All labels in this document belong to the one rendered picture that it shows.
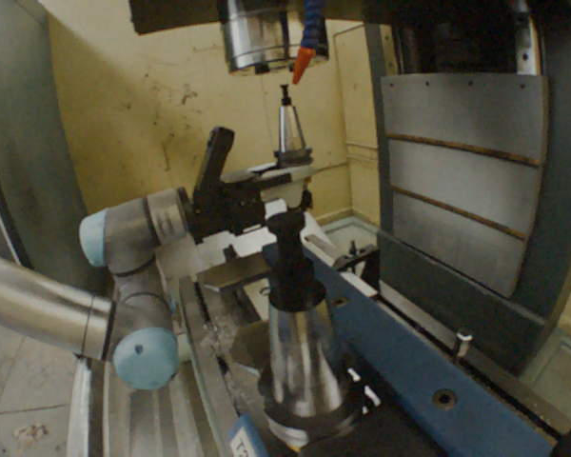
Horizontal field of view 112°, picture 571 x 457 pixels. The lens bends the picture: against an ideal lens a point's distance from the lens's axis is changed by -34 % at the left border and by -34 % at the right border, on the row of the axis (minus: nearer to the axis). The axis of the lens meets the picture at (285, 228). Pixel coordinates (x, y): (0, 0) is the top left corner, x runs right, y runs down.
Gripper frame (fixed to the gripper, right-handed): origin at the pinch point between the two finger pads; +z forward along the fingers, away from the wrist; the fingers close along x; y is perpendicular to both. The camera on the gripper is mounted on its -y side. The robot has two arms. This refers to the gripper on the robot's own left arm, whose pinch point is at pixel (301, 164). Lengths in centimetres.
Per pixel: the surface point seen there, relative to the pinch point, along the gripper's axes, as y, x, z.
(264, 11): -23.0, 6.6, -5.3
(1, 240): 69, -404, -323
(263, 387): 4.0, 31.2, -20.0
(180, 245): 46, -91, -23
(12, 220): -1, -32, -65
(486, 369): 36, 32, 19
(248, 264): 4.8, 15.9, -15.5
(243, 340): 4.7, 26.0, -19.6
